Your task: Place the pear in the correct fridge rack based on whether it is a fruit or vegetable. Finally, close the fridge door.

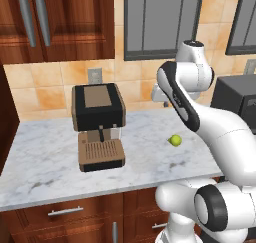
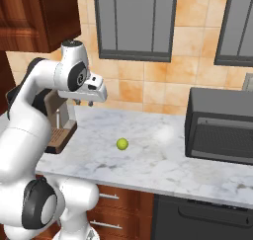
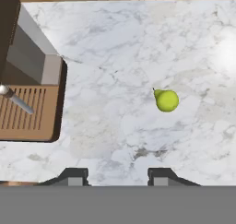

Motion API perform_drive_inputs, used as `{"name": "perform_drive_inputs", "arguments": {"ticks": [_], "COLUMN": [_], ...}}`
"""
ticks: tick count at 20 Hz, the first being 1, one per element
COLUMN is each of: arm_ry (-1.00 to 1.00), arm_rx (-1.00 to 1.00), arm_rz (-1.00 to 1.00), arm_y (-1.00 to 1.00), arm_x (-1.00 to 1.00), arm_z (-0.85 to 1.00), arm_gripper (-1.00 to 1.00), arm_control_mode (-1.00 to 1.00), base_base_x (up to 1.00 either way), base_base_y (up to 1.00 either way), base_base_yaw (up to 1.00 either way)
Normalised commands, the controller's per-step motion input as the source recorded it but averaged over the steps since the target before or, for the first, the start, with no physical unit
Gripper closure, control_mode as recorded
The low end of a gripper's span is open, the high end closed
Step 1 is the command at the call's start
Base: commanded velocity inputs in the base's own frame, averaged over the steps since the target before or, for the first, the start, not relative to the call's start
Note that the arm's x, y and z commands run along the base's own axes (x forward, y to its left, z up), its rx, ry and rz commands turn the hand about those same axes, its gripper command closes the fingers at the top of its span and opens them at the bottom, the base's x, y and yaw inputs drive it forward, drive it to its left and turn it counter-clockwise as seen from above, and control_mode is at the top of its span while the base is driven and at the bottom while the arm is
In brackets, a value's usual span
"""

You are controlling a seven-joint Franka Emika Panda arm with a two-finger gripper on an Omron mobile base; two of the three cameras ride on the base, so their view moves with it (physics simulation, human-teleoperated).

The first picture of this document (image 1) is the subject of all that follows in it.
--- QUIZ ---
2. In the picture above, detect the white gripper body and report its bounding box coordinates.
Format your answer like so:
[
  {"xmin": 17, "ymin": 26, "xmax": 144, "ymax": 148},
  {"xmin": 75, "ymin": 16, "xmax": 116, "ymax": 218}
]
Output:
[{"xmin": 150, "ymin": 82, "xmax": 171, "ymax": 104}]

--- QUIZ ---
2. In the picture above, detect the green pear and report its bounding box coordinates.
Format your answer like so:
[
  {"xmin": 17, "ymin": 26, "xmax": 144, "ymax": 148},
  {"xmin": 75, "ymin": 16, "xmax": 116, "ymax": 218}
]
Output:
[{"xmin": 167, "ymin": 134, "xmax": 183, "ymax": 148}]

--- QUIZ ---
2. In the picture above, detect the silver vertical door handle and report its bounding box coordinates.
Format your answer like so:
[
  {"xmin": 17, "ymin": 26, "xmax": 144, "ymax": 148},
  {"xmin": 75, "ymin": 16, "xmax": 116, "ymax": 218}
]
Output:
[{"xmin": 111, "ymin": 221, "xmax": 119, "ymax": 243}]

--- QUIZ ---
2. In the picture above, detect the large grey framed window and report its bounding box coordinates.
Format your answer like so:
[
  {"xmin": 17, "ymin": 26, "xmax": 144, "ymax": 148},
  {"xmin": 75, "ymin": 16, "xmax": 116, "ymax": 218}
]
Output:
[{"xmin": 123, "ymin": 0, "xmax": 205, "ymax": 62}]

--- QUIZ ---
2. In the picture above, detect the narrow brown wooden cupboard door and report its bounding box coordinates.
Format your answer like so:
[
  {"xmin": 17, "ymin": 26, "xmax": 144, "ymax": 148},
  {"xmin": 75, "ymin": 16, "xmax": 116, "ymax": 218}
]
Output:
[{"xmin": 0, "ymin": 0, "xmax": 44, "ymax": 65}]

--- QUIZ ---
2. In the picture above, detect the black and brown coffee machine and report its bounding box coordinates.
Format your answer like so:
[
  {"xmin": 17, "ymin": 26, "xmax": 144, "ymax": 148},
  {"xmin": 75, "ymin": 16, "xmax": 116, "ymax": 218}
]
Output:
[{"xmin": 71, "ymin": 82, "xmax": 127, "ymax": 173}]

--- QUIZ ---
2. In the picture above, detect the wide brown wooden cupboard door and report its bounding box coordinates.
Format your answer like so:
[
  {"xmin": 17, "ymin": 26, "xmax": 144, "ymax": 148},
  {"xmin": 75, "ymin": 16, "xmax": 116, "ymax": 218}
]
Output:
[{"xmin": 33, "ymin": 0, "xmax": 116, "ymax": 63}]

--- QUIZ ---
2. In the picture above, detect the short silver drawer handle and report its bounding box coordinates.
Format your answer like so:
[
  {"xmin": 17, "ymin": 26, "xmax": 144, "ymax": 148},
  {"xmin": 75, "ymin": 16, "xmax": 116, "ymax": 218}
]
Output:
[{"xmin": 151, "ymin": 222, "xmax": 168, "ymax": 230}]

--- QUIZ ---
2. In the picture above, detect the brown lower cupboard door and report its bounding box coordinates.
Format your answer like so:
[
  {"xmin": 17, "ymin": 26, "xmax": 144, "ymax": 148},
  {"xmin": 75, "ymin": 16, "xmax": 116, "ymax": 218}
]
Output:
[{"xmin": 6, "ymin": 216, "xmax": 125, "ymax": 243}]

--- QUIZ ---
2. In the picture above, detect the long grey cupboard handle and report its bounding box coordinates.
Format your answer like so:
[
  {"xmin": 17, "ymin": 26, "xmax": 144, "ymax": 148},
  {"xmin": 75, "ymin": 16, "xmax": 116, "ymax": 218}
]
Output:
[
  {"xmin": 33, "ymin": 0, "xmax": 52, "ymax": 48},
  {"xmin": 16, "ymin": 0, "xmax": 37, "ymax": 48}
]

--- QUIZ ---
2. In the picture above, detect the black microwave oven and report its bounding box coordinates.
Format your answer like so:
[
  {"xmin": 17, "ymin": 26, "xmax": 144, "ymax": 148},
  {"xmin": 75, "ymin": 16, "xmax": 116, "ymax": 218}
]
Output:
[{"xmin": 210, "ymin": 74, "xmax": 256, "ymax": 135}]

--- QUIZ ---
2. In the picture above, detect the brown narrow drawer front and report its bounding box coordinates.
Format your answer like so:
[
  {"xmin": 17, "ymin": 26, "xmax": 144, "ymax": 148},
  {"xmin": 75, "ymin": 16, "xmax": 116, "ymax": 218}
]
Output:
[{"xmin": 123, "ymin": 186, "xmax": 172, "ymax": 243}]

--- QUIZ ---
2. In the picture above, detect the dark brown side panel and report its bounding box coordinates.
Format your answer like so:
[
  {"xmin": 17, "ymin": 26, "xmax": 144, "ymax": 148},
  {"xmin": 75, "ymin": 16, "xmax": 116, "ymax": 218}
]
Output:
[{"xmin": 0, "ymin": 64, "xmax": 21, "ymax": 177}]

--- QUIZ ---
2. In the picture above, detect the small grey framed window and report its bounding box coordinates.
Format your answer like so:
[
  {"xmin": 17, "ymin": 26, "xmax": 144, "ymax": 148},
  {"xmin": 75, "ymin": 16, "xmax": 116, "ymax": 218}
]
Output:
[{"xmin": 225, "ymin": 0, "xmax": 256, "ymax": 56}]

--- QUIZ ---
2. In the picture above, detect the brown wooden drawer front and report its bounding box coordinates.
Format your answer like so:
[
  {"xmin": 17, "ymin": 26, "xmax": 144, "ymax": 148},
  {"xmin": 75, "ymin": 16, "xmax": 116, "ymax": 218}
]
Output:
[{"xmin": 0, "ymin": 192, "xmax": 125, "ymax": 229}]

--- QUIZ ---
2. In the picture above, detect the grey wall outlet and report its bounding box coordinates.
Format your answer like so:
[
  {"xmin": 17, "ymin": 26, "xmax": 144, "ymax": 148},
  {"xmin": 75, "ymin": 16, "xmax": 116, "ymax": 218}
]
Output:
[
  {"xmin": 243, "ymin": 58, "xmax": 256, "ymax": 76},
  {"xmin": 87, "ymin": 67, "xmax": 103, "ymax": 85}
]

